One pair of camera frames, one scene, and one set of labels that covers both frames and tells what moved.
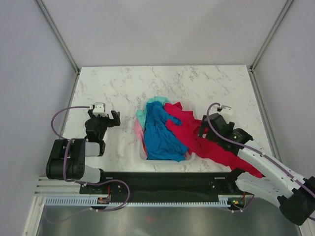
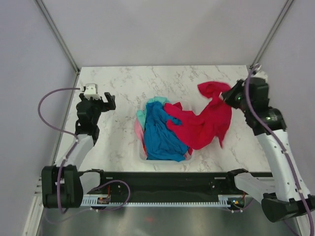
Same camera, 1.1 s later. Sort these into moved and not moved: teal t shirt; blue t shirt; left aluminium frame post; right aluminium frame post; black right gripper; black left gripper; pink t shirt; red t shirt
Moved: red t shirt; black right gripper; black left gripper
Not moved: pink t shirt; blue t shirt; teal t shirt; right aluminium frame post; left aluminium frame post
